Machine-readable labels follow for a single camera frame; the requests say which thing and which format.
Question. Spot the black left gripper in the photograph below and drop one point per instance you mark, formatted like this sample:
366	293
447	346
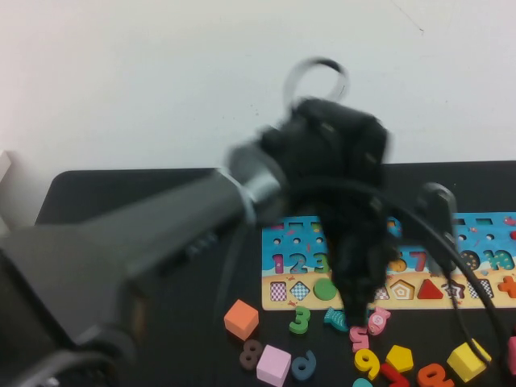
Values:
359	242

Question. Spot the yellow wooden pentagon piece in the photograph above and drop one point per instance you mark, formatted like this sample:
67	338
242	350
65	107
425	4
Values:
399	359

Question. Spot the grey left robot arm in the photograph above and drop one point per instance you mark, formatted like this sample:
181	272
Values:
161	242

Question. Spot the green wooden circle piece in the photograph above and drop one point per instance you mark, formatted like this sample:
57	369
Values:
322	289

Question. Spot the red wooden triangle piece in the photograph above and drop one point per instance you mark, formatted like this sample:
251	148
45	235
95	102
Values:
429	292

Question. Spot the colourful wooden number puzzle board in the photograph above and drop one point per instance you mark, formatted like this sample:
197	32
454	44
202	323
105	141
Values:
306	246

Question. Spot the teal rounded wooden piece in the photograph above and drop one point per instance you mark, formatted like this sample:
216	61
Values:
361	384

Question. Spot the orange wooden number piece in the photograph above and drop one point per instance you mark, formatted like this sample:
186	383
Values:
425	381

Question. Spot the orange wooden plus piece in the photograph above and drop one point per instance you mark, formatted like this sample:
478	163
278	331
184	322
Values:
508	286

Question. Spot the pink wooden fish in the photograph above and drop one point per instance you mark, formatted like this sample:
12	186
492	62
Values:
379	321

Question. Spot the teal wooden fish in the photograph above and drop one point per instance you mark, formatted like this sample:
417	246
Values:
335	319

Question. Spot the pink wooden number five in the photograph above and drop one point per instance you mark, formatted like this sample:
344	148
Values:
359	339

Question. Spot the green wooden number three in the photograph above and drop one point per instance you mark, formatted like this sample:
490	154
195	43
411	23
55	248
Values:
301	319

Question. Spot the yellow wooden number nine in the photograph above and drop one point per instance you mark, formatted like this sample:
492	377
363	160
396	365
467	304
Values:
375	363

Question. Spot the blue wooden number six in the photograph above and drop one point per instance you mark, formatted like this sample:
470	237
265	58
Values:
312	363

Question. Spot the red wooden number seven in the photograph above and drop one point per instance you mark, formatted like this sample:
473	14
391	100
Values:
397	381

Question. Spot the lilac foam cube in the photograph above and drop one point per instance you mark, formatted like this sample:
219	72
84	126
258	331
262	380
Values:
274	363

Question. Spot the orange foam cube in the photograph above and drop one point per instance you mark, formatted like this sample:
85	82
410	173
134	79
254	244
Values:
241	318

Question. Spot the brown wooden number eight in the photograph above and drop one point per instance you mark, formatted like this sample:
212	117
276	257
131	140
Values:
250	353

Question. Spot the yellow foam cube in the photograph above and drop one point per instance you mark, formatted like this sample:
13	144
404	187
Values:
463	363

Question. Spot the magenta foam cube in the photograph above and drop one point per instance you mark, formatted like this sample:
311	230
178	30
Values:
512	350

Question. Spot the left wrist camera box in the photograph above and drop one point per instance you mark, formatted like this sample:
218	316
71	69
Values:
439	209

